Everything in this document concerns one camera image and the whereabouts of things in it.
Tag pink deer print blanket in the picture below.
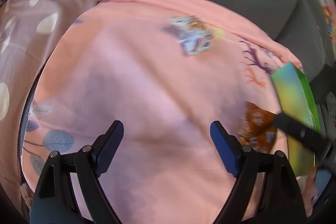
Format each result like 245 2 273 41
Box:
22 0 301 223

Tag colourful plush toys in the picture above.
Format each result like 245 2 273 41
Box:
319 0 335 55

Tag green cardboard box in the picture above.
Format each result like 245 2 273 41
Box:
271 62 321 176

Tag small white blue packet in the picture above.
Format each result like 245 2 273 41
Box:
169 16 214 56

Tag mauve spotted quilt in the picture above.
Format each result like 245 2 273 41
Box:
1 0 97 211

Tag orange snack packet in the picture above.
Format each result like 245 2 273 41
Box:
238 102 277 153

